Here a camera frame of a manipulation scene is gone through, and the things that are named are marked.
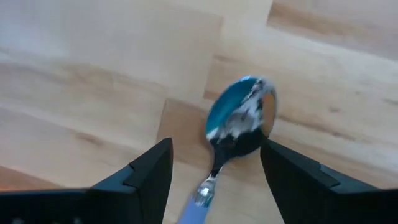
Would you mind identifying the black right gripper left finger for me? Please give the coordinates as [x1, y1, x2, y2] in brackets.
[0, 137, 174, 224]

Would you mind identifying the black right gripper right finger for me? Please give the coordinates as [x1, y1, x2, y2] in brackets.
[260, 139, 398, 224]

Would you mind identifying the silver spoon lavender handle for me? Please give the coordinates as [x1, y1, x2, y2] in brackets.
[176, 75, 278, 224]

